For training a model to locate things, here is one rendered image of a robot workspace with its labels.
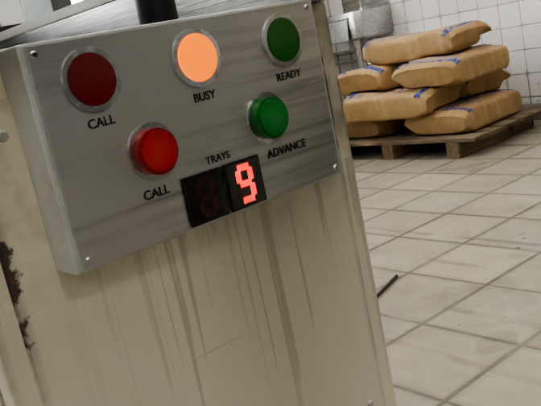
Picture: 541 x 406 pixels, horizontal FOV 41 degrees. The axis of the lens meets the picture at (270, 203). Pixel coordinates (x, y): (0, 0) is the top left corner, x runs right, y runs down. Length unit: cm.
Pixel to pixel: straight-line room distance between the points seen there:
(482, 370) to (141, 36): 141
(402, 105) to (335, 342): 363
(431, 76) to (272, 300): 363
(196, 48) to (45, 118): 12
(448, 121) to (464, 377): 259
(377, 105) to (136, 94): 389
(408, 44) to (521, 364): 292
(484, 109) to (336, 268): 366
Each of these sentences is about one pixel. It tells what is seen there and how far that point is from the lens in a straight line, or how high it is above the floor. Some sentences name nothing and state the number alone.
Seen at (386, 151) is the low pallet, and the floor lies 5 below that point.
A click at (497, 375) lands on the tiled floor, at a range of 175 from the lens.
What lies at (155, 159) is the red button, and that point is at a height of 76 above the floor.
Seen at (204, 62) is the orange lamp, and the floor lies 81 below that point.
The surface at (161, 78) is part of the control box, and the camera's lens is 48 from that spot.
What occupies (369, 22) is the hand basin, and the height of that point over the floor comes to 81.
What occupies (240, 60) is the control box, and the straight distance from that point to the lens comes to 52.
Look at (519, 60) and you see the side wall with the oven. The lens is 497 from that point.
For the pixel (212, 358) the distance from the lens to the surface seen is 56.
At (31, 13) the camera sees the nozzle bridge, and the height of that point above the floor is 95.
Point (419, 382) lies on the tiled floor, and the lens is 175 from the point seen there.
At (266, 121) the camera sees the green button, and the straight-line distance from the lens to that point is 52.
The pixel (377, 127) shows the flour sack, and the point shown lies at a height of 18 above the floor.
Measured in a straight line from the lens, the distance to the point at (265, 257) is 58.
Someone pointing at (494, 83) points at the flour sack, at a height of 30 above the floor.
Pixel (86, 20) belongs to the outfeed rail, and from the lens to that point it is 89.
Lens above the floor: 81
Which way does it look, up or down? 12 degrees down
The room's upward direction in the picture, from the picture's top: 12 degrees counter-clockwise
